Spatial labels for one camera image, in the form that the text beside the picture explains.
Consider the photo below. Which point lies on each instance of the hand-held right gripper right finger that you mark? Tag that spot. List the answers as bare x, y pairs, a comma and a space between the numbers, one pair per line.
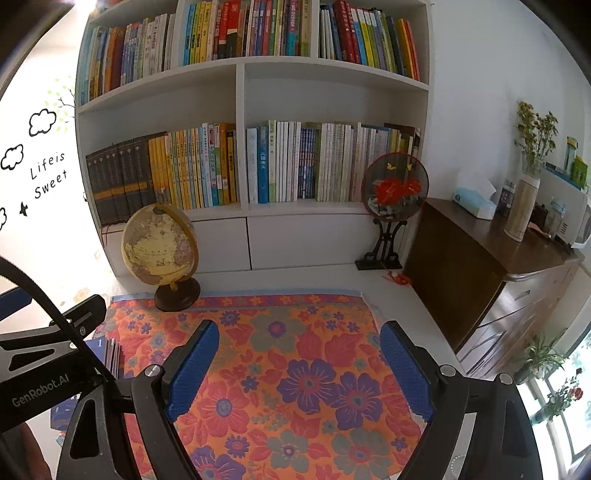
406, 369

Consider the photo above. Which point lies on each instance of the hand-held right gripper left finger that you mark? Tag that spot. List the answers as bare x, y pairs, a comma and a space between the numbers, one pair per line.
194, 369

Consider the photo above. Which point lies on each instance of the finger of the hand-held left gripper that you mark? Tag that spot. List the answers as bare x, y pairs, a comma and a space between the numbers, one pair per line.
87, 314

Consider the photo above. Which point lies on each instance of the stack of children's books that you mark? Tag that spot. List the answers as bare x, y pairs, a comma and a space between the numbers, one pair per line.
111, 357

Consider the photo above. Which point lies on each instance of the person's left forearm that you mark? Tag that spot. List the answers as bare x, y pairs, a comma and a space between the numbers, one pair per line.
18, 452

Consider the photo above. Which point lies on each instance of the row of black and yellow books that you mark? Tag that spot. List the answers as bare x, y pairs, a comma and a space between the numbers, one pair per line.
175, 170

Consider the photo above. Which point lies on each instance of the row of white and blue books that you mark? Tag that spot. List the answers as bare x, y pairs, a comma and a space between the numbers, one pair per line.
314, 161

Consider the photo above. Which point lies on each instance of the row of colourful books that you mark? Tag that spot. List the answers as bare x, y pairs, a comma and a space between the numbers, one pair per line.
249, 27

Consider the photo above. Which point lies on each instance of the row of red and green books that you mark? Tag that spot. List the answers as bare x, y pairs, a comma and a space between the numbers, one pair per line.
364, 37

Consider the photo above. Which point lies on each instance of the red tassel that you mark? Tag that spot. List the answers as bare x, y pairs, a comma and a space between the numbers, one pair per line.
399, 279

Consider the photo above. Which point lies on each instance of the antique style globe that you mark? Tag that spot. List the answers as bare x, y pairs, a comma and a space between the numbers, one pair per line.
157, 249

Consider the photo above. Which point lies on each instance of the floral mat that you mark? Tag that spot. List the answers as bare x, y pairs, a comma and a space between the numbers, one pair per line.
295, 360

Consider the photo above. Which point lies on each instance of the wooden cabinet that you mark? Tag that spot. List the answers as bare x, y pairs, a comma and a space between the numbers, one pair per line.
471, 277

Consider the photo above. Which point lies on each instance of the potted spider plant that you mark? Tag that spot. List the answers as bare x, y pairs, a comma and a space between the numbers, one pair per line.
540, 360

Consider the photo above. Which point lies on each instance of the potted flowering plant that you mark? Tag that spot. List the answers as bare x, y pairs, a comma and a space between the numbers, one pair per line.
563, 397

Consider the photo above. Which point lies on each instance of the white bookshelf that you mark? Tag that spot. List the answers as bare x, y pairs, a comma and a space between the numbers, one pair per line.
295, 240

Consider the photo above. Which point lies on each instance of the round embroidered fan ornament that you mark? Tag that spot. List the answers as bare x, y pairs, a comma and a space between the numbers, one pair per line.
392, 189

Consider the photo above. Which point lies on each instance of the tissue box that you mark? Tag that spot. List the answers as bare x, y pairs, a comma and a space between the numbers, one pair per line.
473, 198

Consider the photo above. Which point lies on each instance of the dark bottle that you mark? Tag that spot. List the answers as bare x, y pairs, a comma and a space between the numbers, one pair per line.
507, 198

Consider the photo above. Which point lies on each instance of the tall beige vase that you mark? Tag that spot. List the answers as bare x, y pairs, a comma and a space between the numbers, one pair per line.
521, 207

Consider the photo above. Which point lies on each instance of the glass jar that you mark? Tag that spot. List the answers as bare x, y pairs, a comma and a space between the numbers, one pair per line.
554, 217

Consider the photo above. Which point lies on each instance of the white microwave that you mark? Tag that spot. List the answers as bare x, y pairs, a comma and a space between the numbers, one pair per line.
570, 212

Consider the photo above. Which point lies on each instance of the green box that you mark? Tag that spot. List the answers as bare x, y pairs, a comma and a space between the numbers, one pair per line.
577, 166

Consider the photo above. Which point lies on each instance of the green plant sprigs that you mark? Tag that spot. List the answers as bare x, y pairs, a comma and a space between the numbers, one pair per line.
535, 134

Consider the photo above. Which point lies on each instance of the black wall decals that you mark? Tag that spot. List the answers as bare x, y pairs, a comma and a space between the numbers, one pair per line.
41, 122

